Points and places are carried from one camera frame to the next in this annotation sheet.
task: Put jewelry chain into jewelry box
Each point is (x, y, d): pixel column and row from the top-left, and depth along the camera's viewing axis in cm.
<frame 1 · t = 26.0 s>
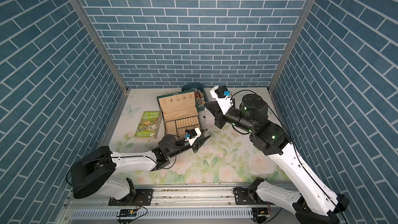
left hand: (210, 135, 72), fingers open
right hand: (208, 104, 57), fingers closed
green jewelry box: (180, 111, 98), point 10 cm above the table
green paperback book: (149, 125, 98), point 3 cm above the table
teal plastic bin: (200, 96, 115), point 4 cm above the table

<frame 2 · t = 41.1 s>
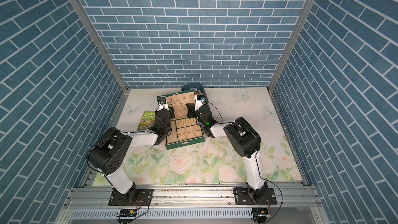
left hand: (169, 103, 91), fingers closed
right hand: (187, 105, 93), fingers closed
the named things where they were.

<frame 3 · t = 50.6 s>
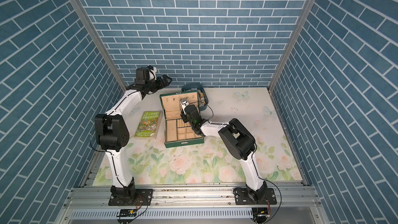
left hand: (171, 80, 95), fingers open
right hand: (186, 107, 97), fingers open
the named things where they were.

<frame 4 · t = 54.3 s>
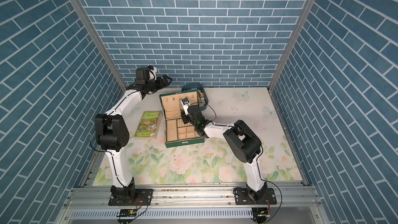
left hand: (171, 81, 94), fingers open
right hand: (184, 109, 93), fingers open
the named things where they were.

